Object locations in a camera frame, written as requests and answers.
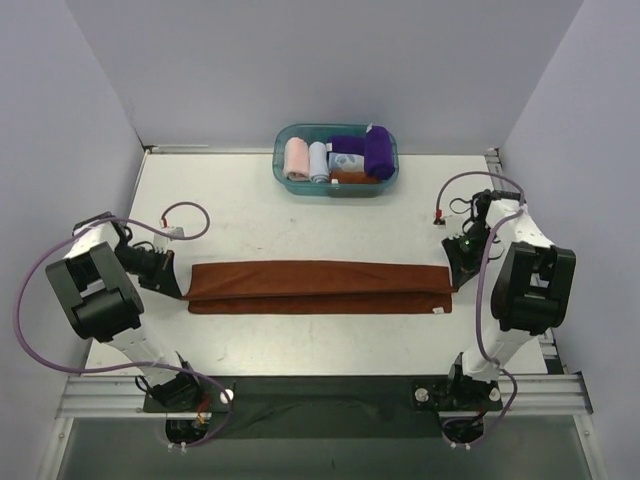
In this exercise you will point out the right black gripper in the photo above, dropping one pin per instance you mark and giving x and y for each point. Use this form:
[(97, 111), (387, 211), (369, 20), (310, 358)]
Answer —
[(460, 251)]

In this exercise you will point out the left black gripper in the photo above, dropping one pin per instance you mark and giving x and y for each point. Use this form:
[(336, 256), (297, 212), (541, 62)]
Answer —
[(161, 270)]

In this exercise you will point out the brown towel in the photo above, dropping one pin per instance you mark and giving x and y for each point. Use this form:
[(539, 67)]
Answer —
[(318, 287), (352, 178)]

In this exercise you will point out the purple towel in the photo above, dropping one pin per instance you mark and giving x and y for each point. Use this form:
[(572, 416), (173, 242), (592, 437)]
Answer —
[(378, 153), (346, 144)]

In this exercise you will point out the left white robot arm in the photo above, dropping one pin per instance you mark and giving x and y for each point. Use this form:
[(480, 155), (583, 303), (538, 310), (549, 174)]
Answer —
[(96, 284)]

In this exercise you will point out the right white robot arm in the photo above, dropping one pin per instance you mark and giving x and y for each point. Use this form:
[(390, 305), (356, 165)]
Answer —
[(469, 379)]

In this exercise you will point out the brown rolled towel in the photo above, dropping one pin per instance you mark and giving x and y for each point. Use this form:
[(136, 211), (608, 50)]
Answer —
[(352, 178)]

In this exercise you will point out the white patterned rolled towel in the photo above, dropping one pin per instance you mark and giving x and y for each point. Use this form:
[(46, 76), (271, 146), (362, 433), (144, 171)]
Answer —
[(345, 162)]

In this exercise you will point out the purple folded towel in basket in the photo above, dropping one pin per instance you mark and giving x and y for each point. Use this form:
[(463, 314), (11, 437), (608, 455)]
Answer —
[(346, 144)]

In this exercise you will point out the teal plastic basket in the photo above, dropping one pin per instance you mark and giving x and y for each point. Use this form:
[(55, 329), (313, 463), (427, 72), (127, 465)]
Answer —
[(313, 132)]

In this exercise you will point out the pink rolled towel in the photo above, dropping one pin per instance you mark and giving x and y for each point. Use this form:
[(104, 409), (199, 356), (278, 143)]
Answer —
[(296, 160)]

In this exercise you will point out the light blue rolled towel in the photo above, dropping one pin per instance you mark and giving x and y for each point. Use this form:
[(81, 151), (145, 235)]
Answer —
[(318, 165)]

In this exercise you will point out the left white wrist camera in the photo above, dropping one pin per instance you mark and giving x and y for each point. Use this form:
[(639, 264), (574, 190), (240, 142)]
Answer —
[(161, 240)]

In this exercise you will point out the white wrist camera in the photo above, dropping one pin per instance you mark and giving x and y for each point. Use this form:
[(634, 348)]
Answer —
[(161, 240), (454, 226)]

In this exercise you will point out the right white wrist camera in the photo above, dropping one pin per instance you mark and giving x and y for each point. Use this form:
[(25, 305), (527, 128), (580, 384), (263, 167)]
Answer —
[(454, 226)]

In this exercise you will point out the aluminium right side rail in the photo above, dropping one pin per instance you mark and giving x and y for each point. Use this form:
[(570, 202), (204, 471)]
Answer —
[(500, 170)]

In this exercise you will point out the aluminium rail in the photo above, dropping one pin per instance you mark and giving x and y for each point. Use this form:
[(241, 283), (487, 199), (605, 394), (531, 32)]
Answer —
[(500, 170), (118, 397)]

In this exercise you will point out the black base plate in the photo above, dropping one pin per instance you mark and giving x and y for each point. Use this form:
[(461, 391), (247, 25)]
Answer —
[(324, 407)]

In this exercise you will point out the aluminium front rail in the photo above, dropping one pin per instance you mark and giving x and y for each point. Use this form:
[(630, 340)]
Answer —
[(118, 397)]

